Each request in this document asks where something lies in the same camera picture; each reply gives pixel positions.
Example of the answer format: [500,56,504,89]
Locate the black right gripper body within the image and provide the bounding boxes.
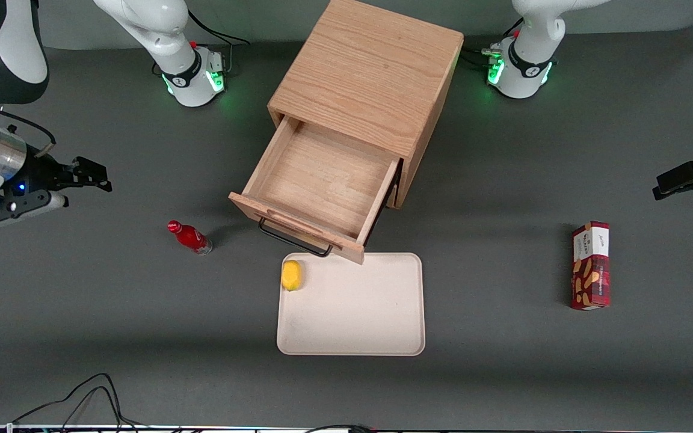
[20,150,66,192]

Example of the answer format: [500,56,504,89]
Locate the black metal drawer handle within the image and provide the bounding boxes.
[258,218,334,258]

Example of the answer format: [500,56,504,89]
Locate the wooden drawer with notched edge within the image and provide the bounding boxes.
[228,114,402,265]

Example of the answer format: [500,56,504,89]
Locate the wooden drawer cabinet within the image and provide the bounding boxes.
[267,0,464,210]

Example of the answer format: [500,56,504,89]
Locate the red bottle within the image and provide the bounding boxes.
[167,220,213,256]

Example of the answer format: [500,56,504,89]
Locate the red plaid cookie box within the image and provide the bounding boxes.
[569,221,612,311]

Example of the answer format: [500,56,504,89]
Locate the yellow lemon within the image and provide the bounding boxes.
[281,260,303,292]

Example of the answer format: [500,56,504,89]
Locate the beige plastic tray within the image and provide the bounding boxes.
[277,253,426,357]

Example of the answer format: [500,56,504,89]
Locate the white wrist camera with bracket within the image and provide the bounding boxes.
[0,189,70,229]

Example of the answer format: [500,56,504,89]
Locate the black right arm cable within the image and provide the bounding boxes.
[0,93,57,148]

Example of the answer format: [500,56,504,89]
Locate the black right base cable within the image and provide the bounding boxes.
[188,11,251,76]

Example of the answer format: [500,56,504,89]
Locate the black floor cable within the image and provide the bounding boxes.
[58,385,146,431]
[12,372,126,430]

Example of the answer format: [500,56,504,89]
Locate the black left base cables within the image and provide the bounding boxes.
[460,46,505,73]

